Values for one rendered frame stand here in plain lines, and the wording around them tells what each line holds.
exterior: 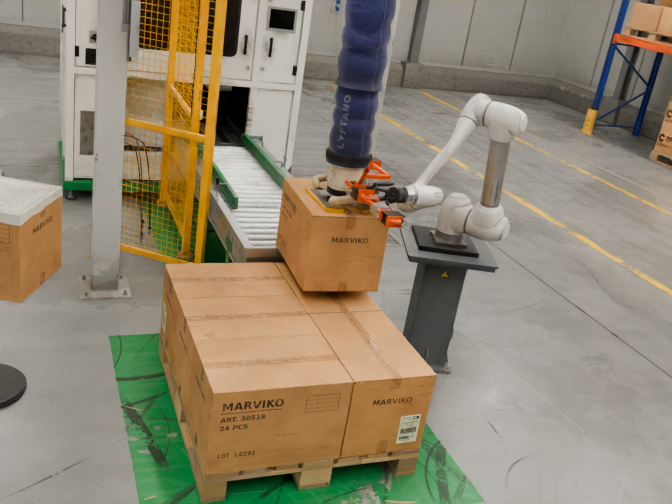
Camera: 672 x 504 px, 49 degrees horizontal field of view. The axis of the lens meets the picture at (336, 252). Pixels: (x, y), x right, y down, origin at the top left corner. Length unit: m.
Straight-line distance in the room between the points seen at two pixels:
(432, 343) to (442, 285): 0.37
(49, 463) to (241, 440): 0.86
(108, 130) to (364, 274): 1.74
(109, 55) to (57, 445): 2.10
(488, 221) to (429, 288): 0.52
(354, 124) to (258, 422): 1.45
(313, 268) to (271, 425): 0.87
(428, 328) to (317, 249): 1.03
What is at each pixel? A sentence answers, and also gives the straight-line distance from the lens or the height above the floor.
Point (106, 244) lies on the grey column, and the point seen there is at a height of 0.33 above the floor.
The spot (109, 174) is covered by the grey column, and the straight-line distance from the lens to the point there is 4.55.
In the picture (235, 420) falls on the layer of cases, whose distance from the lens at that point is 3.05.
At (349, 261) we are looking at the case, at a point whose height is 0.78.
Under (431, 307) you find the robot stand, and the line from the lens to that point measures 4.25.
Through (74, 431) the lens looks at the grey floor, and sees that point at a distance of 3.66.
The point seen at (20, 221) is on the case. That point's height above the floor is 0.99.
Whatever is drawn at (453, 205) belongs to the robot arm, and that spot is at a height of 1.00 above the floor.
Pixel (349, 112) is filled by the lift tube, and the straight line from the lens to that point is 3.54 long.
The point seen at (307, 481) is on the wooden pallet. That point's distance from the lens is 3.38.
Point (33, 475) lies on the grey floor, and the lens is 3.44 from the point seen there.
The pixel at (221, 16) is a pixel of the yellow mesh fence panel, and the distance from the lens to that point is 4.49.
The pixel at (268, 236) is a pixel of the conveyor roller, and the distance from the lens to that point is 4.44.
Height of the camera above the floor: 2.20
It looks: 22 degrees down
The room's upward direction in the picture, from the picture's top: 9 degrees clockwise
